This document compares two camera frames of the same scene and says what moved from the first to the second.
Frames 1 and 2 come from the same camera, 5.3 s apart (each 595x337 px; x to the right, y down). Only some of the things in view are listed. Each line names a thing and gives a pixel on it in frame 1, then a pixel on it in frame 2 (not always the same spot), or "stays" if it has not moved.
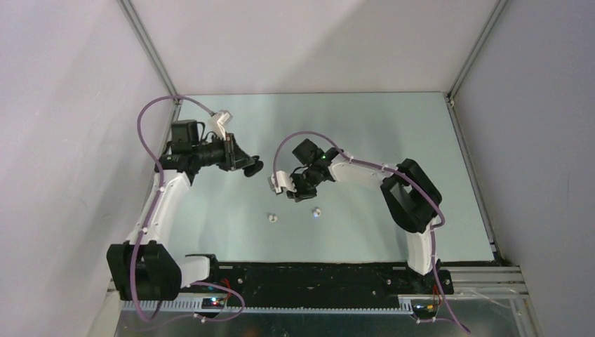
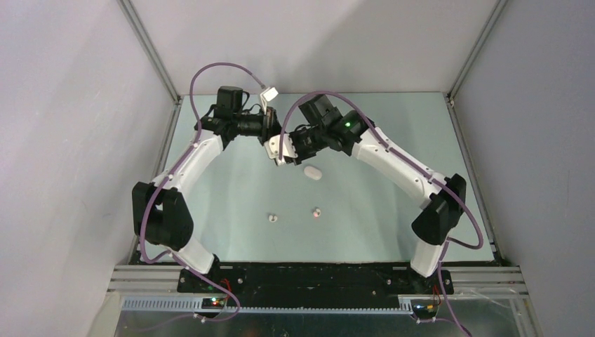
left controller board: x=212 y=302 stays
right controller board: x=424 y=308 stays
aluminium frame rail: x=464 y=282 stays
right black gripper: x=300 y=194 -> x=301 y=155
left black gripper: x=234 y=158 -> x=271 y=125
